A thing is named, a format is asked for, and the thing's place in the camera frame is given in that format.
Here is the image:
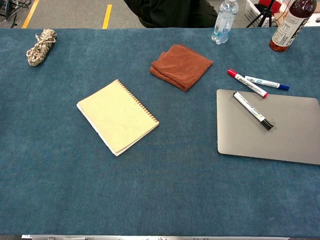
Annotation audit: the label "yellow spiral notebook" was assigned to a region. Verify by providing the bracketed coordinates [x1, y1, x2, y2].
[76, 79, 160, 157]

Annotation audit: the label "folded brown cloth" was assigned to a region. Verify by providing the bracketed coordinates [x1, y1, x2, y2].
[149, 43, 214, 93]

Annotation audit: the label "blue table cloth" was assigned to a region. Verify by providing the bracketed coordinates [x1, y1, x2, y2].
[0, 27, 320, 236]

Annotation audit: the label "black whiteboard marker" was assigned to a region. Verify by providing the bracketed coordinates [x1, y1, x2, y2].
[232, 91, 274, 131]

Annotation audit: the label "red whiteboard marker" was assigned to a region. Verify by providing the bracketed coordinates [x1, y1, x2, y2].
[226, 68, 269, 99]

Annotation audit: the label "person in black clothes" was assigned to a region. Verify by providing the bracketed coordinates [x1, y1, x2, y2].
[124, 0, 219, 29]

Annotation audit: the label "blue whiteboard marker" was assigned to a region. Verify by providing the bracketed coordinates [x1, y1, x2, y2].
[244, 75, 291, 91]

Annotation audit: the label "clear plastic water bottle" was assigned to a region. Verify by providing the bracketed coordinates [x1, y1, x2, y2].
[211, 0, 239, 45]

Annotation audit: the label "grey closed laptop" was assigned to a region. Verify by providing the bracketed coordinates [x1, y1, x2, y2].
[215, 88, 320, 166]

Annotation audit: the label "white cardboard box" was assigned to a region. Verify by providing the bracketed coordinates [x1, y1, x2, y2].
[244, 0, 279, 28]

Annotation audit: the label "black tripod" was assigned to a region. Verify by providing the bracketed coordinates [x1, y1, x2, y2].
[247, 0, 279, 28]

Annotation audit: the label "brown tea bottle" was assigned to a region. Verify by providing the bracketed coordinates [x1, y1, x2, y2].
[268, 0, 318, 53]

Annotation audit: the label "beige braided rope bundle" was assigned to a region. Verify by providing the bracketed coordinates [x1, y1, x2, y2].
[26, 28, 58, 67]

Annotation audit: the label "tangled black cables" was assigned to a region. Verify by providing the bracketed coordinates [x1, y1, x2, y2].
[0, 0, 32, 25]

